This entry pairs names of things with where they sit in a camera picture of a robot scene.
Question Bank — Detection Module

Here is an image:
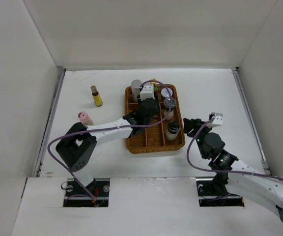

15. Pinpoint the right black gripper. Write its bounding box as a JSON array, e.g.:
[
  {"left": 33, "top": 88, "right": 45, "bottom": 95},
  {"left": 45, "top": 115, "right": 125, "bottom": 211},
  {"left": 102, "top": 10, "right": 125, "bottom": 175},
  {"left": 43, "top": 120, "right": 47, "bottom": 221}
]
[{"left": 183, "top": 118, "right": 213, "bottom": 159}]

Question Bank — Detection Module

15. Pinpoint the white bottle black cap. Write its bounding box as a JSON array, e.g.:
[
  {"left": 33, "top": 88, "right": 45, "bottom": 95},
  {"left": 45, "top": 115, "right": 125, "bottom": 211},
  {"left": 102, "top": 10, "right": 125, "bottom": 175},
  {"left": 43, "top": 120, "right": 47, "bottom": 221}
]
[{"left": 165, "top": 121, "right": 180, "bottom": 141}]

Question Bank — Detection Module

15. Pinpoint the salt shaker silver cap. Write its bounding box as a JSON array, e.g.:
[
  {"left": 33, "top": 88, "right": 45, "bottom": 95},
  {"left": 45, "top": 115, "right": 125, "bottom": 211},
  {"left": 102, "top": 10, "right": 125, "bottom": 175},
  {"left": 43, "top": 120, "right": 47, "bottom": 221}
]
[{"left": 163, "top": 98, "right": 177, "bottom": 120}]

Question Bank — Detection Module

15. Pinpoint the jar with red white lid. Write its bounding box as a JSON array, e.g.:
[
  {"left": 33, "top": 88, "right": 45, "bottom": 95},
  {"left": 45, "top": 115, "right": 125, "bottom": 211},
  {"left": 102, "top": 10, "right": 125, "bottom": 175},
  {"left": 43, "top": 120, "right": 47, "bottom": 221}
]
[{"left": 161, "top": 88, "right": 173, "bottom": 100}]

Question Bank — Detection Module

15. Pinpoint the red sauce bottle green label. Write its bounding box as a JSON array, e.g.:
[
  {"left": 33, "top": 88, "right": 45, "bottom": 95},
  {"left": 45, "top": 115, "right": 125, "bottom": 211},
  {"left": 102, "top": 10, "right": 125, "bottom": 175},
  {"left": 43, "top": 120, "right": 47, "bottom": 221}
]
[{"left": 150, "top": 78, "right": 157, "bottom": 91}]

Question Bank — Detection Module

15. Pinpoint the white jar silver lid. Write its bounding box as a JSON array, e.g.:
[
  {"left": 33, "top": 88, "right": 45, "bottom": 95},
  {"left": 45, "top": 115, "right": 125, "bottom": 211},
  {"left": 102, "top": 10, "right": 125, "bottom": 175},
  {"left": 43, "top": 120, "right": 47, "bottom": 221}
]
[{"left": 131, "top": 80, "right": 142, "bottom": 103}]

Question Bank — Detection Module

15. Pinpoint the pink cap spice jar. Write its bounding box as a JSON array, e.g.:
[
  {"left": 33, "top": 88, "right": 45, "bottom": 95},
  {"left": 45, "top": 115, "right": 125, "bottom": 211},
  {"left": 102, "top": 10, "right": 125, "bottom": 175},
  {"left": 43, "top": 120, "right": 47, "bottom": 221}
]
[{"left": 78, "top": 112, "right": 94, "bottom": 126}]

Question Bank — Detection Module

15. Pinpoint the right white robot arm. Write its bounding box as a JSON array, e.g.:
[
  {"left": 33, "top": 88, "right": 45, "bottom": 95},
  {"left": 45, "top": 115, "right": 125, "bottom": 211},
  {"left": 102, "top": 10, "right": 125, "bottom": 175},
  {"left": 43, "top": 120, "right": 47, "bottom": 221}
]
[{"left": 183, "top": 113, "right": 283, "bottom": 222}]

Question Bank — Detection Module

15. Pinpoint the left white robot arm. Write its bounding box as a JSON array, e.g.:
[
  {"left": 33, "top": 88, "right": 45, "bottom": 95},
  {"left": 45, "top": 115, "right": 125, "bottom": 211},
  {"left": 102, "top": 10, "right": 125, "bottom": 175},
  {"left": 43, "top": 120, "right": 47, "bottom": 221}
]
[{"left": 56, "top": 98, "right": 160, "bottom": 196}]

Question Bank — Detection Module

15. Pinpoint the brown wicker divided tray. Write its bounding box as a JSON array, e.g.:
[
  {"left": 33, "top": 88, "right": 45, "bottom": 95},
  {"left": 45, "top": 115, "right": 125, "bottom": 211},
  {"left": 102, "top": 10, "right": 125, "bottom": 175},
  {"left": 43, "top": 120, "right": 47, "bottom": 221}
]
[{"left": 124, "top": 84, "right": 185, "bottom": 154}]

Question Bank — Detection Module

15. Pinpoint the brown bottle yellow label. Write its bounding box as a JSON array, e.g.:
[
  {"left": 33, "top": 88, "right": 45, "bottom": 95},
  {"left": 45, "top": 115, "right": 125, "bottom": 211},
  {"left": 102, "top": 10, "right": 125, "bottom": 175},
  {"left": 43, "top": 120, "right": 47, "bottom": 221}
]
[{"left": 90, "top": 86, "right": 103, "bottom": 107}]

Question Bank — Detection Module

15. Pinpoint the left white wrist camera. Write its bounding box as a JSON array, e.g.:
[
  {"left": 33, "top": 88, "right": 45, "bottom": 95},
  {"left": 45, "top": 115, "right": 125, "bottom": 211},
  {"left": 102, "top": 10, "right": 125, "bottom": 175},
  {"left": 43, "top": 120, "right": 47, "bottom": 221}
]
[{"left": 140, "top": 83, "right": 155, "bottom": 101}]

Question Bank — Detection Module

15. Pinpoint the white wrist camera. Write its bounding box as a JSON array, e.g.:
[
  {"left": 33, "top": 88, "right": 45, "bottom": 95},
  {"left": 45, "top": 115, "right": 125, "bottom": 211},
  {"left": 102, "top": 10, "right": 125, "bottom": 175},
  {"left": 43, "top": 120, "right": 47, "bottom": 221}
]
[
  {"left": 207, "top": 112, "right": 223, "bottom": 128},
  {"left": 140, "top": 83, "right": 155, "bottom": 101}
]

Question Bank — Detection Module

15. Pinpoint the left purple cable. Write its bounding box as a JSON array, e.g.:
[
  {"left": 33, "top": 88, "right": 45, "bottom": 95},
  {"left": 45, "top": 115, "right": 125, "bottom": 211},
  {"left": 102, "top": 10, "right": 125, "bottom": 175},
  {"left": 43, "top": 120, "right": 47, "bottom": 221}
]
[{"left": 47, "top": 80, "right": 176, "bottom": 201}]

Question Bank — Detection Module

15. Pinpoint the purple cable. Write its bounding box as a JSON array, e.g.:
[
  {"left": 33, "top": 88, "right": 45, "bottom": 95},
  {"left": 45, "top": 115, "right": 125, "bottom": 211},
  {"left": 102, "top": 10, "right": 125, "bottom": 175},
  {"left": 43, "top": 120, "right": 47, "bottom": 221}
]
[
  {"left": 186, "top": 117, "right": 283, "bottom": 186},
  {"left": 47, "top": 80, "right": 176, "bottom": 201}
]

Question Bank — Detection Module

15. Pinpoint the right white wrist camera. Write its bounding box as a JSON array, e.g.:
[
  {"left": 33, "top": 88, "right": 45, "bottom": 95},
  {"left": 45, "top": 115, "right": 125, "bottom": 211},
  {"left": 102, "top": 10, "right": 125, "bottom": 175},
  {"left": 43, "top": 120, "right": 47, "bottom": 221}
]
[{"left": 207, "top": 112, "right": 223, "bottom": 128}]

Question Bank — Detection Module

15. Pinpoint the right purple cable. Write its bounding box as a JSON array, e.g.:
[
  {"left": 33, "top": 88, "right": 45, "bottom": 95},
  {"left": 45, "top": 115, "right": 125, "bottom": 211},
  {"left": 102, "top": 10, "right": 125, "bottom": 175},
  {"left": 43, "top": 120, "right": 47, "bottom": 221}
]
[{"left": 186, "top": 117, "right": 283, "bottom": 186}]

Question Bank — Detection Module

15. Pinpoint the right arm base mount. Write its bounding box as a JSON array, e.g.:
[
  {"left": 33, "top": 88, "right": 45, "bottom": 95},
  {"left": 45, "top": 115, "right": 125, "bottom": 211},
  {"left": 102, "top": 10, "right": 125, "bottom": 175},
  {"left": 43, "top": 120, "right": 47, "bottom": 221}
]
[{"left": 196, "top": 174, "right": 245, "bottom": 207}]

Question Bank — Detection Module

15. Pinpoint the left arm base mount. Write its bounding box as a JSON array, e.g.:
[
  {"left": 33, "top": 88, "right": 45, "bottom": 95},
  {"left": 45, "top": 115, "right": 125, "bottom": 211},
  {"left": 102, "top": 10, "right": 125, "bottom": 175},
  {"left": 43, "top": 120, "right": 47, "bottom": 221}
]
[{"left": 61, "top": 178, "right": 110, "bottom": 207}]

